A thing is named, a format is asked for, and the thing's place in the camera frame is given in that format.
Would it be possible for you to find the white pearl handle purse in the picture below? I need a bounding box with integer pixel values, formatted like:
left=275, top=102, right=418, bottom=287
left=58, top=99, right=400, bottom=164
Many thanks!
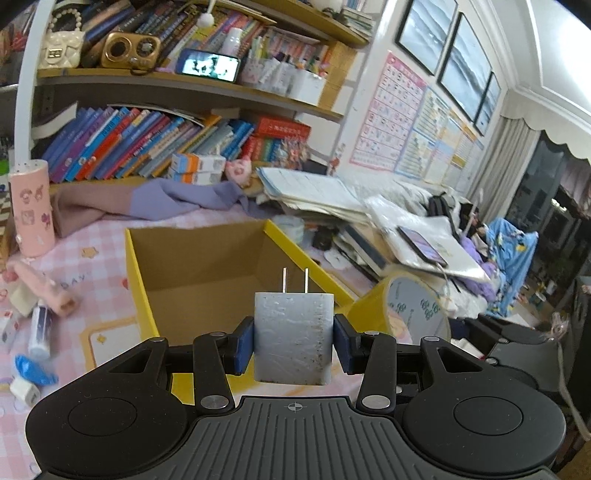
left=39, top=7, right=86, bottom=70

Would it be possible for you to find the small framed picture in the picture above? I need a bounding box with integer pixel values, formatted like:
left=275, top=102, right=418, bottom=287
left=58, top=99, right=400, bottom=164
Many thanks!
left=473, top=71, right=502, bottom=137

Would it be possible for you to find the blue plastic wrapper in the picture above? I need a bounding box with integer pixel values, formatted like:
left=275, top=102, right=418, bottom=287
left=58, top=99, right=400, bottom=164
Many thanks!
left=15, top=353, right=60, bottom=386

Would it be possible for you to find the large white charger plug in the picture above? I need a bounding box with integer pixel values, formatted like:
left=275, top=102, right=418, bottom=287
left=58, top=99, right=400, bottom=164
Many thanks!
left=253, top=267, right=334, bottom=386

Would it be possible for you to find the dark phone with cable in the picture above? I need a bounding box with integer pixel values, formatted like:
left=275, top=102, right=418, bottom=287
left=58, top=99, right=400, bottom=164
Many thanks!
left=397, top=226, right=450, bottom=268

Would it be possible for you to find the red boxed book set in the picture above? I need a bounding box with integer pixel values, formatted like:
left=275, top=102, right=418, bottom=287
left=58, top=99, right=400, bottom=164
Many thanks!
left=249, top=115, right=311, bottom=164

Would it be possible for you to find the white round container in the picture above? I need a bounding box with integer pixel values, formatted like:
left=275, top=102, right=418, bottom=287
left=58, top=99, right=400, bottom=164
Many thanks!
left=277, top=215, right=305, bottom=243

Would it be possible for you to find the wooden bookshelf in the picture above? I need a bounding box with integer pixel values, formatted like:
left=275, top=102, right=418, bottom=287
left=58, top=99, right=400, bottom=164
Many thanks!
left=37, top=0, right=370, bottom=185

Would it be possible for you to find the pink sticker canister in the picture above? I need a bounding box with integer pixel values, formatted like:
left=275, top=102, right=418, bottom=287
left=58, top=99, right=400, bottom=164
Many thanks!
left=8, top=159, right=56, bottom=257

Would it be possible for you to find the row of colourful books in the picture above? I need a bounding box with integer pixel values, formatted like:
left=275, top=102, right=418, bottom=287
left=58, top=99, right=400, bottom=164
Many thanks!
left=44, top=106, right=259, bottom=183

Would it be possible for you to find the pink pig plush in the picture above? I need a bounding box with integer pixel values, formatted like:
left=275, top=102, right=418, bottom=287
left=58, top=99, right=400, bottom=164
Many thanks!
left=225, top=157, right=253, bottom=186

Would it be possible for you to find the yellow cardboard box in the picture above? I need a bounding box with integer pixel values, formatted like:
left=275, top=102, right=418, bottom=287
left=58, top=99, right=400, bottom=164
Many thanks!
left=124, top=219, right=384, bottom=407

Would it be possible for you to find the gold retro radio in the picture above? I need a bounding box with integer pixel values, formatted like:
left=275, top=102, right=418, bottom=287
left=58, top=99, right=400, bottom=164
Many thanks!
left=102, top=31, right=161, bottom=75

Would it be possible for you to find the thick black white book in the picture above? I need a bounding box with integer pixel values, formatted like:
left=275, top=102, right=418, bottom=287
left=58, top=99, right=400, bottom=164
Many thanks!
left=31, top=104, right=79, bottom=139

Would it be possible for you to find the white blue spray bottle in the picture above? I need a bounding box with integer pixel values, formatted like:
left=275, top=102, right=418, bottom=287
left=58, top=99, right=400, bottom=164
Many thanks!
left=28, top=302, right=52, bottom=361

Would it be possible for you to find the pink fuzzy sock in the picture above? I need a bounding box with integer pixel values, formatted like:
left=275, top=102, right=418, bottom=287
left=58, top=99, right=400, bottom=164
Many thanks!
left=7, top=258, right=78, bottom=317

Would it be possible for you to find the pink wall poster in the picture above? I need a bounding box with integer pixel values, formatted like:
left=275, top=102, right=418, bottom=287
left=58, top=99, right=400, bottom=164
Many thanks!
left=348, top=51, right=428, bottom=174

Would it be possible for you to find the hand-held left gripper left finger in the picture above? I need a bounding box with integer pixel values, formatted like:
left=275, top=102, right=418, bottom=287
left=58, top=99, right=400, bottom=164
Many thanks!
left=95, top=318, right=254, bottom=415

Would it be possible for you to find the beige foam block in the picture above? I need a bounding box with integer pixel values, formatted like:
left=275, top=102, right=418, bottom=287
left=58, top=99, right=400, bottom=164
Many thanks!
left=9, top=286, right=40, bottom=319

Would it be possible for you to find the white stationery organizer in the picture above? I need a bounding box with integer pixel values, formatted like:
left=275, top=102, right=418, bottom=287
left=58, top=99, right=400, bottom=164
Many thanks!
left=240, top=37, right=328, bottom=104

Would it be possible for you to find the white plastic folder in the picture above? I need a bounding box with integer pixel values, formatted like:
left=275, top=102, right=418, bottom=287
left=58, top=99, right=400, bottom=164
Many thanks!
left=365, top=196, right=491, bottom=283

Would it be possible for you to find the small white charger plug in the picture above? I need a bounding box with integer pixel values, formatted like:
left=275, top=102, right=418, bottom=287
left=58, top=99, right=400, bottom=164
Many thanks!
left=10, top=377, right=41, bottom=407

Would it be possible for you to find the orange white small carton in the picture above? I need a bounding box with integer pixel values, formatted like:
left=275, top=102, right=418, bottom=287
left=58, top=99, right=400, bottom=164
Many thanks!
left=172, top=153, right=227, bottom=172
left=167, top=168, right=223, bottom=185

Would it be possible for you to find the grey curtain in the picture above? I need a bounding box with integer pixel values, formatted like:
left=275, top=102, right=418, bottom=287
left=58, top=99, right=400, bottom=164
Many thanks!
left=466, top=115, right=541, bottom=217

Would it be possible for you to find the large framed picture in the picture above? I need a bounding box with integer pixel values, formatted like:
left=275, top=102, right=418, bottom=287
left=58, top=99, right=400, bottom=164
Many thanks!
left=397, top=0, right=459, bottom=75
left=438, top=13, right=492, bottom=123

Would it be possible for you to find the phone with lit screen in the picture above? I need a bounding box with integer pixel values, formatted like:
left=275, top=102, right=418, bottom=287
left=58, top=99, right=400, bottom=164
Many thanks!
left=178, top=48, right=242, bottom=84

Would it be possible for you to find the blue yellow wall poster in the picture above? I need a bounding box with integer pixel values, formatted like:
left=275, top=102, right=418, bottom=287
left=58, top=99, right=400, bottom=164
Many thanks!
left=406, top=85, right=451, bottom=181

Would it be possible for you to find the black backpack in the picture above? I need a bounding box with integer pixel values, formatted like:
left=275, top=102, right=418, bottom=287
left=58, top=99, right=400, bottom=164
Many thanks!
left=427, top=194, right=455, bottom=217

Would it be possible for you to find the pink checked tablecloth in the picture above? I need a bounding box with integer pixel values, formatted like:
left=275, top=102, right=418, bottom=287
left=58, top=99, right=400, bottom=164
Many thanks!
left=0, top=215, right=370, bottom=480

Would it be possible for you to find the row of storybooks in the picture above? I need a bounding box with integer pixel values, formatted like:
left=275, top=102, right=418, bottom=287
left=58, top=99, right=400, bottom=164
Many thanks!
left=83, top=0, right=278, bottom=75

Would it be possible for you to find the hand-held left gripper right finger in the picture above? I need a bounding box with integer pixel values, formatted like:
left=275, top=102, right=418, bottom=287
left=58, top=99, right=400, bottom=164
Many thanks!
left=333, top=314, right=490, bottom=411

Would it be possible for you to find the red white small box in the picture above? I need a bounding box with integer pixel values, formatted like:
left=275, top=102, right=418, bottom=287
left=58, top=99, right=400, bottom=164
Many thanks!
left=0, top=311, right=20, bottom=354

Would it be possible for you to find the stack of flat books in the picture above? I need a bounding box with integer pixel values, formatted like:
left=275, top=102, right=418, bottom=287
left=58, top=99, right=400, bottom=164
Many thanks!
left=332, top=222, right=393, bottom=278

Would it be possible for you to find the purple and pink cloth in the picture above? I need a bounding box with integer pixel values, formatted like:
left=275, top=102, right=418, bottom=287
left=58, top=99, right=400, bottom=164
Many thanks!
left=48, top=178, right=278, bottom=238

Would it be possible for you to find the stack of papers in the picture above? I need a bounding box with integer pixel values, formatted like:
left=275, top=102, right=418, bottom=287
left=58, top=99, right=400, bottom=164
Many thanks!
left=256, top=166, right=370, bottom=222

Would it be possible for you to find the blue printed blanket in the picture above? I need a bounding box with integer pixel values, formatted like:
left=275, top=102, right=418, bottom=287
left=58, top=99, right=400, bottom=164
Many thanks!
left=480, top=217, right=539, bottom=315

